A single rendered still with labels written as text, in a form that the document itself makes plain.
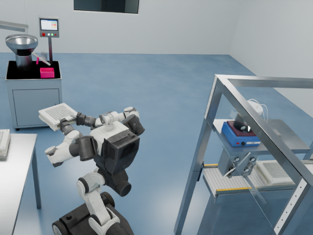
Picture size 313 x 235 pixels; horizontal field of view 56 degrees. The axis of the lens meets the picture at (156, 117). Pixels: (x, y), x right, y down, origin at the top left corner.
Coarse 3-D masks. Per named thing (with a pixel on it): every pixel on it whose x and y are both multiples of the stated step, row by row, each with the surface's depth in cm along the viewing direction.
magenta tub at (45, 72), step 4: (40, 68) 361; (44, 68) 364; (48, 68) 365; (52, 68) 367; (40, 72) 354; (44, 72) 355; (48, 72) 356; (52, 72) 358; (44, 76) 358; (48, 76) 359; (52, 76) 361
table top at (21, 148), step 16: (16, 144) 236; (32, 144) 239; (0, 160) 219; (16, 160) 221; (0, 176) 206; (16, 176) 208; (0, 192) 195; (16, 192) 197; (0, 208) 185; (16, 208) 186; (0, 224) 176
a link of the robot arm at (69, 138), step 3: (72, 132) 222; (75, 132) 222; (78, 132) 223; (66, 135) 219; (69, 135) 218; (72, 135) 219; (75, 135) 220; (78, 135) 222; (66, 138) 217; (69, 138) 216; (72, 138) 217; (63, 141) 217; (66, 141) 216; (69, 141) 216; (72, 141) 217; (69, 144) 216
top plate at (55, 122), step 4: (60, 104) 259; (64, 104) 260; (48, 108) 252; (52, 108) 253; (68, 108) 256; (40, 112) 245; (44, 112) 246; (76, 112) 252; (44, 116) 242; (48, 116) 242; (68, 116) 246; (48, 120) 239; (52, 120) 238; (56, 120) 239; (68, 120) 244; (56, 124) 236
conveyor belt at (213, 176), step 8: (312, 168) 263; (208, 176) 235; (216, 176) 236; (232, 176) 239; (240, 176) 240; (208, 184) 232; (216, 184) 229; (224, 184) 230; (232, 184) 231; (240, 184) 232
